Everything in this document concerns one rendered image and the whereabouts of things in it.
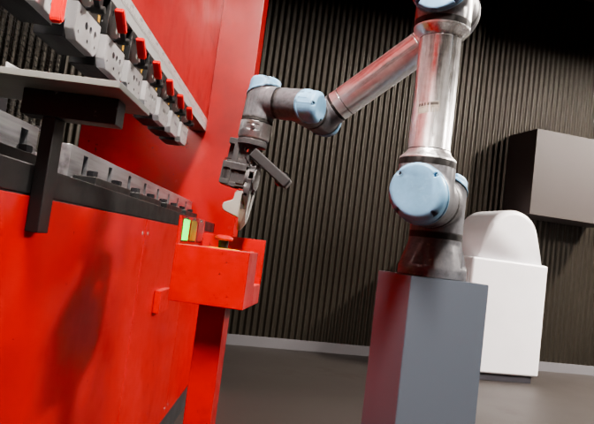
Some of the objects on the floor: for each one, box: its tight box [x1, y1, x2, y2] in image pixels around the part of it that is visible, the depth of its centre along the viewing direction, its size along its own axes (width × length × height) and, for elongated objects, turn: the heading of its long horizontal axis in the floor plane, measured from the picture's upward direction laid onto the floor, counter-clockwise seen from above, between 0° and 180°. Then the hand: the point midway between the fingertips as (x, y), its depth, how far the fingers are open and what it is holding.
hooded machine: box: [461, 210, 547, 383], centre depth 484 cm, size 68×56×131 cm
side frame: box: [78, 0, 271, 237], centre depth 321 cm, size 25×85×230 cm
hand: (242, 225), depth 141 cm, fingers closed
